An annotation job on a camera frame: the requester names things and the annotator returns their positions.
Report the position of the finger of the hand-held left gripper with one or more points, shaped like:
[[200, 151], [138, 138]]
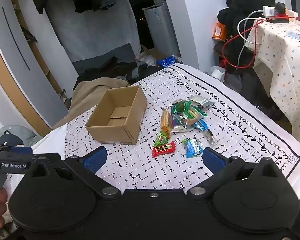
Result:
[[21, 150]]

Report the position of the black fluffy garment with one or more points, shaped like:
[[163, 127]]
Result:
[[247, 2]]

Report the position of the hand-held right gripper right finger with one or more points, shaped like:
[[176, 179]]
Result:
[[213, 158]]

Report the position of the small green snack packet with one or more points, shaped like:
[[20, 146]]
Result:
[[161, 139]]

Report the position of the blue plastic bag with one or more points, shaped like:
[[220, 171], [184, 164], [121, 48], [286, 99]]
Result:
[[166, 61]]

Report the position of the white black printed cloth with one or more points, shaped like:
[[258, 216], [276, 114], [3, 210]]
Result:
[[140, 165]]

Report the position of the white paper card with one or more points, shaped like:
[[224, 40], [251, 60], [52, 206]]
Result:
[[293, 35]]

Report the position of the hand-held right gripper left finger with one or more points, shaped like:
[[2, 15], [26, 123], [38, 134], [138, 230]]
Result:
[[95, 158]]

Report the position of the clear bread snack packet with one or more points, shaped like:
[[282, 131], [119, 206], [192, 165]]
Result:
[[183, 125]]

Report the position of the white hanging sheet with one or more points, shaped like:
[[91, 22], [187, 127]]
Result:
[[95, 32]]

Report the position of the white wardrobe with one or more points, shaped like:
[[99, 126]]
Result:
[[5, 62]]

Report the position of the brown floor carton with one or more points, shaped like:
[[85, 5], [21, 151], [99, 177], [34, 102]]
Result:
[[157, 53]]

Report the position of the black round desk gadget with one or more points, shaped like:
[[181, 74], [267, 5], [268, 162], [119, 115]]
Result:
[[280, 7]]

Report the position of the dark brown clothes heap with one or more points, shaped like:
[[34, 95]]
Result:
[[115, 68]]

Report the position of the dark grey floor garment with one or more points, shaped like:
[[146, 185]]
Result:
[[143, 69]]

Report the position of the silver snack packet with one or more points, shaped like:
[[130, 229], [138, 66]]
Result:
[[202, 101]]

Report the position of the long orange snack packet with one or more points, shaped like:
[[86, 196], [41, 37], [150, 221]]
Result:
[[165, 121]]

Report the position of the beige cloth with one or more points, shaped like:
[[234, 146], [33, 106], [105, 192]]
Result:
[[90, 92]]

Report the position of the red plastic object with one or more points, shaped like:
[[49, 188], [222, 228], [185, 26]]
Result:
[[224, 63]]

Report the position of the grey green jacket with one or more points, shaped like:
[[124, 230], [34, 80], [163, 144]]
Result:
[[26, 133]]

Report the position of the black cap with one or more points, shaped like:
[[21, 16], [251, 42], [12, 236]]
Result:
[[6, 138]]

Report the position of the red snack packet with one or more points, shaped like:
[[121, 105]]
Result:
[[163, 150]]

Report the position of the white plastic bag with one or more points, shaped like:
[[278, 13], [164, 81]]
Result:
[[146, 60]]

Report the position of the orange tissue box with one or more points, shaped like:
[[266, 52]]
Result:
[[219, 32]]

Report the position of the blue green snack packet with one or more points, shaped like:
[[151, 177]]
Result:
[[192, 148]]

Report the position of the cardboard box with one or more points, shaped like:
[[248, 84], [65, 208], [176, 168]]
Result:
[[130, 115]]

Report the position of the white power strip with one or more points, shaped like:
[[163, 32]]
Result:
[[268, 10]]

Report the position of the clear dark snack packet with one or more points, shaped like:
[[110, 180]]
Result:
[[211, 137]]

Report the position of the light blue snack packet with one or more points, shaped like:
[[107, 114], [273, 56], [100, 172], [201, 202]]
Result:
[[201, 125]]

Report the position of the purple snack packet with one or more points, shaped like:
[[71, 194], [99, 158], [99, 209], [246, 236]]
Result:
[[174, 120]]

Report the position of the floral tablecloth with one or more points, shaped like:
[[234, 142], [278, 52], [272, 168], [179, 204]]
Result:
[[285, 62]]

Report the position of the green clear snack packet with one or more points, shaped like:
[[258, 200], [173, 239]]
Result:
[[196, 112]]

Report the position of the white bed sheet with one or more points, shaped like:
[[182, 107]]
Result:
[[52, 140]]

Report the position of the dark green snack packet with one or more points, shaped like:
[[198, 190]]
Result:
[[180, 106]]

